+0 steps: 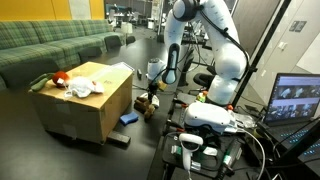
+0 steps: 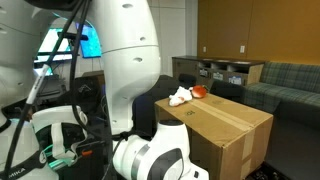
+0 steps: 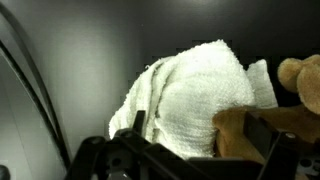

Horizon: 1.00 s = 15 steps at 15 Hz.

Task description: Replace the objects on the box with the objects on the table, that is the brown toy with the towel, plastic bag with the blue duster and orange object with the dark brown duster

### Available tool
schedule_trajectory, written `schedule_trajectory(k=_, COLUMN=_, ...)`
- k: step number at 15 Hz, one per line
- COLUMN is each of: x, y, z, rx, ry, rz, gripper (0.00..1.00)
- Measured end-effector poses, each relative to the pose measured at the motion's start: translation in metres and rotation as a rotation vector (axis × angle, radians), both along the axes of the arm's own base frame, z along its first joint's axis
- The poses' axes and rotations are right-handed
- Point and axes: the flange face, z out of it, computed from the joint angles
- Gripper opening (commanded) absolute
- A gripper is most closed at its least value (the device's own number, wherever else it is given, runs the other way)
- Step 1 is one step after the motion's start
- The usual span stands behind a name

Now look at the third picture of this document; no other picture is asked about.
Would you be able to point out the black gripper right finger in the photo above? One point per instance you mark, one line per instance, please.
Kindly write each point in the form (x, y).
(283, 156)

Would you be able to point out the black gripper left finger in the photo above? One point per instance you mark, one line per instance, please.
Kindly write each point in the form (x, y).
(130, 150)

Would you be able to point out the brown moose plush toy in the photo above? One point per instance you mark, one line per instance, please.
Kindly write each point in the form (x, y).
(233, 133)

